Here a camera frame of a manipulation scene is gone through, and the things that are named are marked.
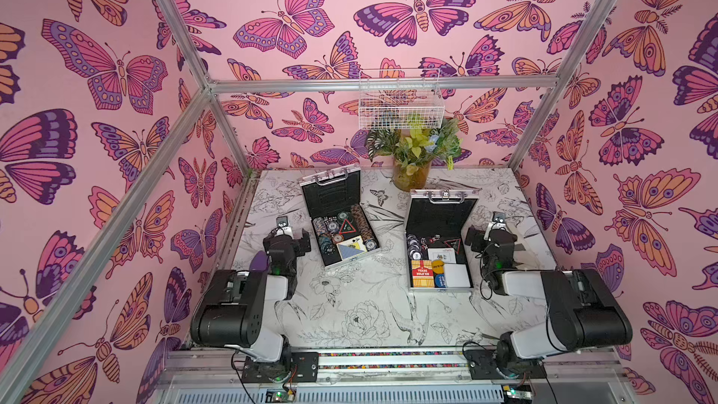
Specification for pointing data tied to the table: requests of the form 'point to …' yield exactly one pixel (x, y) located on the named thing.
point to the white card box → (456, 276)
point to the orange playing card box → (423, 273)
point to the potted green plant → (414, 151)
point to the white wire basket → (400, 98)
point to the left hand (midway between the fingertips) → (291, 229)
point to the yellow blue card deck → (351, 247)
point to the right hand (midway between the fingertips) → (490, 228)
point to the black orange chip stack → (367, 237)
